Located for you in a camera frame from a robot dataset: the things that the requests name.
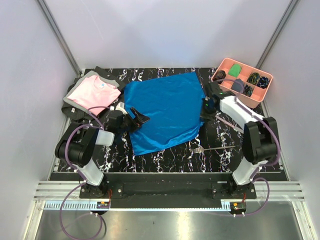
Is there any dark blue patterned rolled tie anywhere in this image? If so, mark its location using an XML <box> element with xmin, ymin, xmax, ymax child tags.
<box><xmin>257</xmin><ymin>76</ymin><xmax>270</xmax><ymax>89</ymax></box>

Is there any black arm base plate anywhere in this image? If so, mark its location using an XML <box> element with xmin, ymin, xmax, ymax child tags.
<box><xmin>79</xmin><ymin>172</ymin><xmax>257</xmax><ymax>210</ymax></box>

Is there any grey rolled cloth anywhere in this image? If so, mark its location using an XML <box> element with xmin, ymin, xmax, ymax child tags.
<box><xmin>231</xmin><ymin>78</ymin><xmax>245</xmax><ymax>93</ymax></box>

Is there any grey folded shirt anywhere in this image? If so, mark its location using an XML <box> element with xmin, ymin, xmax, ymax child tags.
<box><xmin>63</xmin><ymin>70</ymin><xmax>121</xmax><ymax>116</ymax></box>

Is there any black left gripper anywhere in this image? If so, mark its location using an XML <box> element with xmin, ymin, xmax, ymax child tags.
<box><xmin>118</xmin><ymin>107</ymin><xmax>150</xmax><ymax>134</ymax></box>

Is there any green rolled cloth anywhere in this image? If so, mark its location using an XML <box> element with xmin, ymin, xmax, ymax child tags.
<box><xmin>228</xmin><ymin>63</ymin><xmax>242</xmax><ymax>78</ymax></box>

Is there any blue satin napkin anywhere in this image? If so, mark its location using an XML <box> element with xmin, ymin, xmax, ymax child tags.
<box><xmin>124</xmin><ymin>72</ymin><xmax>205</xmax><ymax>156</ymax></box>

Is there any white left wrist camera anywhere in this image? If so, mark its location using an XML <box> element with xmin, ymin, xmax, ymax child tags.
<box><xmin>110</xmin><ymin>101</ymin><xmax>128</xmax><ymax>115</ymax></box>

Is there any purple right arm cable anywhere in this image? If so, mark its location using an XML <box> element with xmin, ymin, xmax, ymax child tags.
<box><xmin>207</xmin><ymin>78</ymin><xmax>282</xmax><ymax>217</ymax></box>

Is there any dark green patterned rolled tie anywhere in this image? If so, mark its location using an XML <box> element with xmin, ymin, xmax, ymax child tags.
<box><xmin>242</xmin><ymin>84</ymin><xmax>254</xmax><ymax>98</ymax></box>

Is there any silver fork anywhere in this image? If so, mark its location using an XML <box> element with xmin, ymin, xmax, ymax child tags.
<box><xmin>192</xmin><ymin>146</ymin><xmax>235</xmax><ymax>154</ymax></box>

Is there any aluminium frame rail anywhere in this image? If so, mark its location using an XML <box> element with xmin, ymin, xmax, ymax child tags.
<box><xmin>35</xmin><ymin>0</ymin><xmax>82</xmax><ymax>76</ymax></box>

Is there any blue yellow patterned rolled tie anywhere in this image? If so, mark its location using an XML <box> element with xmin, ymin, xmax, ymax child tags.
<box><xmin>247</xmin><ymin>72</ymin><xmax>260</xmax><ymax>86</ymax></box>

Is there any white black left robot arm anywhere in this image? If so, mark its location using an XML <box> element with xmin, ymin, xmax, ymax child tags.
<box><xmin>54</xmin><ymin>106</ymin><xmax>150</xmax><ymax>198</ymax></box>

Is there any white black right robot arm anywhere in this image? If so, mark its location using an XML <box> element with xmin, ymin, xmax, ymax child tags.
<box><xmin>200</xmin><ymin>81</ymin><xmax>281</xmax><ymax>199</ymax></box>

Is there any pink divided organizer tray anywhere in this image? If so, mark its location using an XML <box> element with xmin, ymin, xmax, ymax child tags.
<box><xmin>211</xmin><ymin>58</ymin><xmax>273</xmax><ymax>108</ymax></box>

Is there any grey slotted cable duct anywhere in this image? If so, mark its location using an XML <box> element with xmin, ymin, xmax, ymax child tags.
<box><xmin>44</xmin><ymin>200</ymin><xmax>111</xmax><ymax>211</ymax></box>

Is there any pink folded shirt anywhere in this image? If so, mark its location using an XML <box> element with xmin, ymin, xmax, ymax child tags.
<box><xmin>66</xmin><ymin>75</ymin><xmax>121</xmax><ymax>116</ymax></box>

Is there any brown patterned rolled tie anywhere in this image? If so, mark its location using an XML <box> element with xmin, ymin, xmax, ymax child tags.
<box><xmin>213</xmin><ymin>70</ymin><xmax>226</xmax><ymax>81</ymax></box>

